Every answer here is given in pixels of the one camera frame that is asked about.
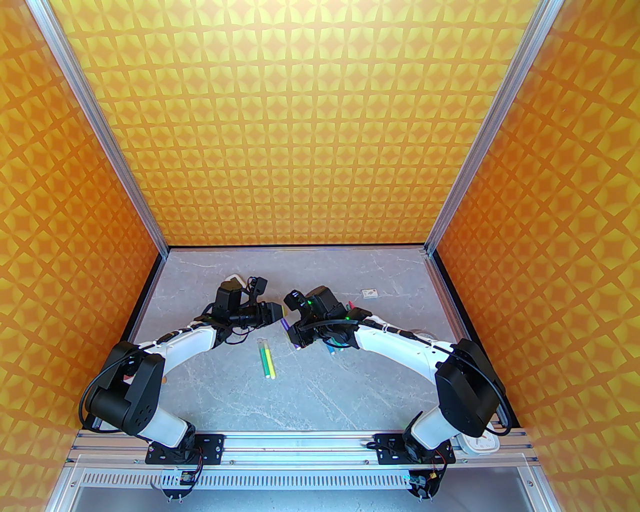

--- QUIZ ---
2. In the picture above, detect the black table edge strip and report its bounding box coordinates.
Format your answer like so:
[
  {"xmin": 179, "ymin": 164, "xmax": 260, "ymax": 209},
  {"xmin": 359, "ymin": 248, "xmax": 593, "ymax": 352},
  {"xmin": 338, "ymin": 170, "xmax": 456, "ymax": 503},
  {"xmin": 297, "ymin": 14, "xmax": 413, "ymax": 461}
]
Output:
[
  {"xmin": 431, "ymin": 250, "xmax": 476, "ymax": 341},
  {"xmin": 130, "ymin": 251, "xmax": 168, "ymax": 331}
]

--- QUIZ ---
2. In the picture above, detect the perforated metal strip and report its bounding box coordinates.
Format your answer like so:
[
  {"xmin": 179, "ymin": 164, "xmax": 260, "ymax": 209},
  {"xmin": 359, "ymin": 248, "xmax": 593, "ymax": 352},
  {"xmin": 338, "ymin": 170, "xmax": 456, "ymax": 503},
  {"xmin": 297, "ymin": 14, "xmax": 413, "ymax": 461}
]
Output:
[{"xmin": 80, "ymin": 469, "xmax": 538, "ymax": 493}]

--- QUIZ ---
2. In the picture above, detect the purple marker pen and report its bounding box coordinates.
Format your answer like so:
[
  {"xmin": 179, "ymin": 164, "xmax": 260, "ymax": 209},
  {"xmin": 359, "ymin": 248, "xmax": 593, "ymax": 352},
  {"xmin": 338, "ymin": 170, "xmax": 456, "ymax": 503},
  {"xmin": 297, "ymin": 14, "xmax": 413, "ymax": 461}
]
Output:
[{"xmin": 280, "ymin": 317, "xmax": 302, "ymax": 351}]

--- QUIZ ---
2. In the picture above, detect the aluminium frame post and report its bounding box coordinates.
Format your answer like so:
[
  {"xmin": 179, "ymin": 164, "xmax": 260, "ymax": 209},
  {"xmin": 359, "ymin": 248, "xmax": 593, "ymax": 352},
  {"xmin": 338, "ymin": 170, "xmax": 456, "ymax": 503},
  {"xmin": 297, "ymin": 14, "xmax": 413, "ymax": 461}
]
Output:
[
  {"xmin": 27, "ymin": 0, "xmax": 170, "ymax": 257},
  {"xmin": 424, "ymin": 0, "xmax": 567, "ymax": 257}
]

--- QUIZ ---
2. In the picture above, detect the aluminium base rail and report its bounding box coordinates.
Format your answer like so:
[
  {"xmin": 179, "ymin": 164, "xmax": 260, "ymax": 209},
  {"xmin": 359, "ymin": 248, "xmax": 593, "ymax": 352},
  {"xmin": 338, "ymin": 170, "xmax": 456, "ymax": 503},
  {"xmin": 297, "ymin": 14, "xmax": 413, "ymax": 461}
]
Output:
[{"xmin": 67, "ymin": 431, "xmax": 538, "ymax": 468}]

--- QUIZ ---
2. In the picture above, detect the small circuit board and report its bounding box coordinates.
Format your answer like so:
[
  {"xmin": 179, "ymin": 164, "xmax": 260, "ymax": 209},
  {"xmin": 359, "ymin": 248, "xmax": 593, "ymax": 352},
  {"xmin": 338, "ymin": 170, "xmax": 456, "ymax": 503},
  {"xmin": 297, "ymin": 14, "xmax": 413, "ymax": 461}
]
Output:
[
  {"xmin": 406, "ymin": 470, "xmax": 443, "ymax": 501},
  {"xmin": 165, "ymin": 470, "xmax": 201, "ymax": 502}
]

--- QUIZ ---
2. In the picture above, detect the white rounded clock device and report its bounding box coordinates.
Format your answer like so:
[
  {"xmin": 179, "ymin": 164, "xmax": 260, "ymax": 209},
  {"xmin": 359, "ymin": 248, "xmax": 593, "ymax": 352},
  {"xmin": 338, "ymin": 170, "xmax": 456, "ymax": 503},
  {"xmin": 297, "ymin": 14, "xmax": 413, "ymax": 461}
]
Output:
[{"xmin": 459, "ymin": 434, "xmax": 501, "ymax": 457}]

